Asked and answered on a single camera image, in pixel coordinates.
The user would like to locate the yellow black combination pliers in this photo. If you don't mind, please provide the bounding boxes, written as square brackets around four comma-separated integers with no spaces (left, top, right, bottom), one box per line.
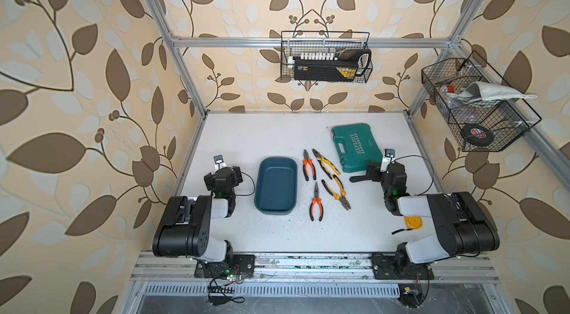
[313,149,341,179]

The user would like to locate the wire basket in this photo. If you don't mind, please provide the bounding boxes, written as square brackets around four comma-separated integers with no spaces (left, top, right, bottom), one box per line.
[278,30,373,83]
[422,51,542,152]

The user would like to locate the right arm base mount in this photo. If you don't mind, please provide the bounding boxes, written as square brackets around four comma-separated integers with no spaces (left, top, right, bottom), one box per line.
[370,253,434,281]

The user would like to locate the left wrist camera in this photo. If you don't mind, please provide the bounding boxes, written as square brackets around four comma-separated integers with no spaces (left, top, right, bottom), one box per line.
[214,154,227,171]

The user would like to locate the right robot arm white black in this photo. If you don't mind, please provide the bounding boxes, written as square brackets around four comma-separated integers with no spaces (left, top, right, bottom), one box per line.
[366,162,500,268]

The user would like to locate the back wire basket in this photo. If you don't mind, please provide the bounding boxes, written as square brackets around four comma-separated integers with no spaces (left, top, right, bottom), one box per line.
[278,30,373,83]

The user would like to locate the yellow handled pliers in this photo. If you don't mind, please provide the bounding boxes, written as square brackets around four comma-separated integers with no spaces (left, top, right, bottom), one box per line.
[322,174,351,211]

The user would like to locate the orange handled pliers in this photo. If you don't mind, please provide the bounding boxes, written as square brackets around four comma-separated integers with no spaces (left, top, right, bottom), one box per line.
[302,150,317,181]

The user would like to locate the yellow tape measure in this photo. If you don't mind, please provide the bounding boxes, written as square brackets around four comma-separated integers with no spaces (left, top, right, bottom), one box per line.
[405,217,423,231]

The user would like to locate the green black hand tool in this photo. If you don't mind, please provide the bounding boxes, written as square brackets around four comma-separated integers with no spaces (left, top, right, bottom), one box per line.
[350,174,370,183]

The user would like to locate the black red wheel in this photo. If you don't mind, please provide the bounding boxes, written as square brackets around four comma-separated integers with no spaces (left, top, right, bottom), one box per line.
[460,124,494,147]

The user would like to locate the orange long nose pliers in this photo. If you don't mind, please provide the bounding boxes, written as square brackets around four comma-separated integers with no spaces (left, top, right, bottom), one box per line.
[309,183,324,221]

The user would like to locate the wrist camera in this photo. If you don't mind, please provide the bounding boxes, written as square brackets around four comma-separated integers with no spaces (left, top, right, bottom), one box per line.
[381,149,396,171]
[214,154,227,171]

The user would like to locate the teal plastic storage box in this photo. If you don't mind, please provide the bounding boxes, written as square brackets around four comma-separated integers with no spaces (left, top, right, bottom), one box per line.
[254,157,298,215]

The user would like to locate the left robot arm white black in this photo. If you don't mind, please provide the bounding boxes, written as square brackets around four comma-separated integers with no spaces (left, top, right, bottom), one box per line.
[151,166,243,265]

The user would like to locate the right wire basket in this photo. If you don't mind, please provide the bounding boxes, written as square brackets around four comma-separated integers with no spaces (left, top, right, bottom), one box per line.
[422,51,542,152]

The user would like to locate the green tool case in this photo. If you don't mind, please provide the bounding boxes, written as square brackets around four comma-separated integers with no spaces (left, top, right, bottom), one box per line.
[331,123,383,173]

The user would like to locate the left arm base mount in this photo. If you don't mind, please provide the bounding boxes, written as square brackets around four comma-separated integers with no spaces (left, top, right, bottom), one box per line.
[194,253,256,280]

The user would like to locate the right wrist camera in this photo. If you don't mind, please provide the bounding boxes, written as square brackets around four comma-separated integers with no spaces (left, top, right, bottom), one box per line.
[381,149,396,171]

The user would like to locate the grey cloth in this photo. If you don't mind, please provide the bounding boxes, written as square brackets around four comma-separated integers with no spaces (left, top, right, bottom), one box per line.
[448,82,537,104]

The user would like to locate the black yellow tool box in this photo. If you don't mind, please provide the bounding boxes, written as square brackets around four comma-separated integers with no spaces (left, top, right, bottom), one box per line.
[286,49,373,83]

